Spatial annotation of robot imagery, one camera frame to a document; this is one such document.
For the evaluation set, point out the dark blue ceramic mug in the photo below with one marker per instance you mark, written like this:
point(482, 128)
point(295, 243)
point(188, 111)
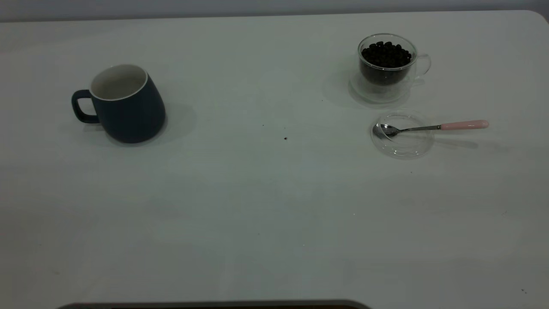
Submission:
point(133, 116)

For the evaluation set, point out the heap of coffee beans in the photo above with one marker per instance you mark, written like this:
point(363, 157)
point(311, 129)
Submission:
point(386, 58)

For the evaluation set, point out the clear glass saucer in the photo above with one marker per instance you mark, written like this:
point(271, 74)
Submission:
point(403, 146)
point(377, 95)

